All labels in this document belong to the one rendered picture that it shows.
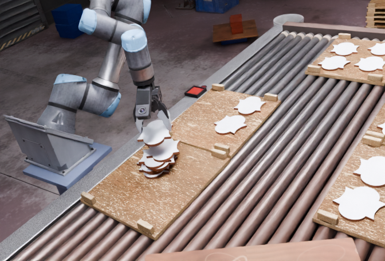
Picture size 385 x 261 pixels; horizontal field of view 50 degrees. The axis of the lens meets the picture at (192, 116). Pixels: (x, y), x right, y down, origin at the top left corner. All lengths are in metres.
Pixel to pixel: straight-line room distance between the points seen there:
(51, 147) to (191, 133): 0.54
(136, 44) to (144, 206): 0.51
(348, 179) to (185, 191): 0.51
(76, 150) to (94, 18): 0.61
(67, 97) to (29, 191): 1.68
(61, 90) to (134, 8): 0.44
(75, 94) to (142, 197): 0.54
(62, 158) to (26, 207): 1.49
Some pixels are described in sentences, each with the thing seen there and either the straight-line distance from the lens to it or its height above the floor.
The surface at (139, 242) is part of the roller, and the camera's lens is 1.30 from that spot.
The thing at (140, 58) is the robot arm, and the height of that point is 1.36.
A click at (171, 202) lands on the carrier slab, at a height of 0.94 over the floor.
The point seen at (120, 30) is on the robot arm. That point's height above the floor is 1.42.
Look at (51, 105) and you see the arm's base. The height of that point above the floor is 1.12.
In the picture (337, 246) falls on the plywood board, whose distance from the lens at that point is 1.06.
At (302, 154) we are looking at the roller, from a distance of 1.51.
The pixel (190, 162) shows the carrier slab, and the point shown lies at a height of 0.94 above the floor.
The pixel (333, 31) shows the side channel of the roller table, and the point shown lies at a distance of 2.44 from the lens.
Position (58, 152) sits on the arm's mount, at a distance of 1.71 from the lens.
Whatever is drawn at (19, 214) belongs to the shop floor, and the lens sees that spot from 3.16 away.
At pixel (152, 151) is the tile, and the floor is 1.00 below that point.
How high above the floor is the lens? 1.85
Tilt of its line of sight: 31 degrees down
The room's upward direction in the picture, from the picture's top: 11 degrees counter-clockwise
